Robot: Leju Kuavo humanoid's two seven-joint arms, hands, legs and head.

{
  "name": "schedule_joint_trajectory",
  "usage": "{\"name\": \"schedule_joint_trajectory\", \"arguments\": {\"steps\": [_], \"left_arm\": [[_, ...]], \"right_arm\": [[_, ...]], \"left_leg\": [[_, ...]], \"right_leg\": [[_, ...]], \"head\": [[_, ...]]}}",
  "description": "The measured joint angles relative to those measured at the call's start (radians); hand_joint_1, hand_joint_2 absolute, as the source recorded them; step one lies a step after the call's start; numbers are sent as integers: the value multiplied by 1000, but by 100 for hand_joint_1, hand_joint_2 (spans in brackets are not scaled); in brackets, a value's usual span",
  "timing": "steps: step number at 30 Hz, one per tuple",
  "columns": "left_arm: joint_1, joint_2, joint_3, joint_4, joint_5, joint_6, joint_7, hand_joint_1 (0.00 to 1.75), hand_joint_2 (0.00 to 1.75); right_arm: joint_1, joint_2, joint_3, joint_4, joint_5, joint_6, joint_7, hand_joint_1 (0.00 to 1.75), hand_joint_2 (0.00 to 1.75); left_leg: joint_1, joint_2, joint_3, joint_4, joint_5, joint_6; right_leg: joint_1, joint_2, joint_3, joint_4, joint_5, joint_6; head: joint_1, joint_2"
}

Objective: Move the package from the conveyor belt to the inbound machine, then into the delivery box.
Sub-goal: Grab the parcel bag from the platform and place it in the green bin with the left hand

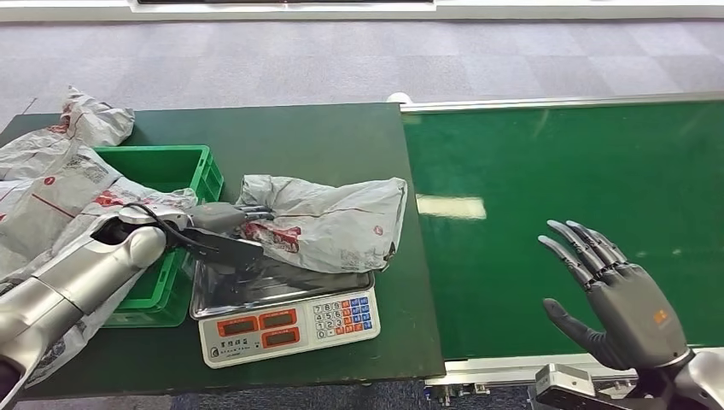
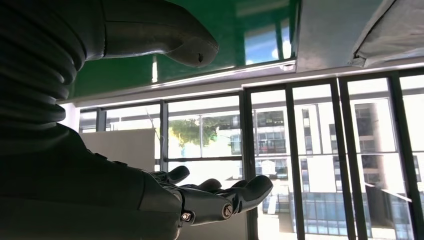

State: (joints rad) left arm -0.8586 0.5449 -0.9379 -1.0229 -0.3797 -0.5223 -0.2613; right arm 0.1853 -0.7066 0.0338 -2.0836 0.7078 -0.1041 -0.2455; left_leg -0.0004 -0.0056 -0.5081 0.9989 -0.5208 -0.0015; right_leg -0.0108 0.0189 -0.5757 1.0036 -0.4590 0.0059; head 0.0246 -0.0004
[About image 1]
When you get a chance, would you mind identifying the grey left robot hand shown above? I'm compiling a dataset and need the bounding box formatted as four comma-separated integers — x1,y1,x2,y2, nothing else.
180,202,276,271

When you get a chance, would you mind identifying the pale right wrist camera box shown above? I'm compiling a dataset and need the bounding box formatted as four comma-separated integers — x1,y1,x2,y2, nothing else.
534,363,641,410

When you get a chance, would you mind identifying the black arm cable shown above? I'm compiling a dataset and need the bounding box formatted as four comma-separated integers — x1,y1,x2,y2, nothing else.
120,202,220,254

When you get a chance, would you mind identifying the grey mailer bag red print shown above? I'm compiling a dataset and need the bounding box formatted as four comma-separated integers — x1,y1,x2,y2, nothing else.
236,173,410,276

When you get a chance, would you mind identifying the green conveyor belt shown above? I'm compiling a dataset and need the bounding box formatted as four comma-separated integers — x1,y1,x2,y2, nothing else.
402,102,724,361

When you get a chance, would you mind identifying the crumpled grey mailer bag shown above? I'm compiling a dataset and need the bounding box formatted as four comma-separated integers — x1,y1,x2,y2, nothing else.
58,85,137,149

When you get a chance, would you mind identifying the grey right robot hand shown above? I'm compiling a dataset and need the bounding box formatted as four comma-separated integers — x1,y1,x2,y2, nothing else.
537,219,694,372

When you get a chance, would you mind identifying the aluminium conveyor frame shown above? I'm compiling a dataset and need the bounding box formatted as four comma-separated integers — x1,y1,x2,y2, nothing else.
387,90,724,408

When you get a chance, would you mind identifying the white electronic weighing scale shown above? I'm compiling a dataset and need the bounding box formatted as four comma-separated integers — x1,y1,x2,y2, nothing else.
189,257,382,370

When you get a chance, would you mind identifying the dark green table board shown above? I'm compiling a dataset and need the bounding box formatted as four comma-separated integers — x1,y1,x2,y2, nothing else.
0,102,447,401

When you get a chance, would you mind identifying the flat grey mailer bag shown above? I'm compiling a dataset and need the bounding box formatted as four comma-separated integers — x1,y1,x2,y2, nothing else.
0,125,78,182

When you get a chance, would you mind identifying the large grey mailer bag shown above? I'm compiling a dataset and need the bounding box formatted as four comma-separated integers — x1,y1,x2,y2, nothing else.
0,144,199,284

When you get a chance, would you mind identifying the green plastic crate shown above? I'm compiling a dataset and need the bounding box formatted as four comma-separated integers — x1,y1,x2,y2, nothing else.
92,144,225,330

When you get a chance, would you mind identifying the white wall trim strip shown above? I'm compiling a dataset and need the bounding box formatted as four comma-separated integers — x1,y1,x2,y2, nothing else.
0,0,724,24

